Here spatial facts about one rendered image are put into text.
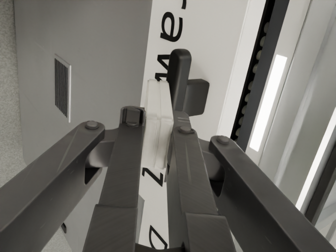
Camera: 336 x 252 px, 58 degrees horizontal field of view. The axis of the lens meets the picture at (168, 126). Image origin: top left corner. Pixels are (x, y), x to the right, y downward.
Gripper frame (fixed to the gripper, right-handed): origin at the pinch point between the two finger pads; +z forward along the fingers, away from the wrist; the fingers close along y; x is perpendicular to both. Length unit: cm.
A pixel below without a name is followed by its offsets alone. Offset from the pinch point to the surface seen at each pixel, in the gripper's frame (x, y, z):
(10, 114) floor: -40, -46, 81
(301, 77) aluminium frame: 3.1, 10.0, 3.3
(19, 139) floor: -50, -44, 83
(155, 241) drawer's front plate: -21.4, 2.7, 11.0
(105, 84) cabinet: -7.4, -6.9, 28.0
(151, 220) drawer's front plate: -19.1, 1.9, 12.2
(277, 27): 5.9, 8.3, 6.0
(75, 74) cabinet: -9.6, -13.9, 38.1
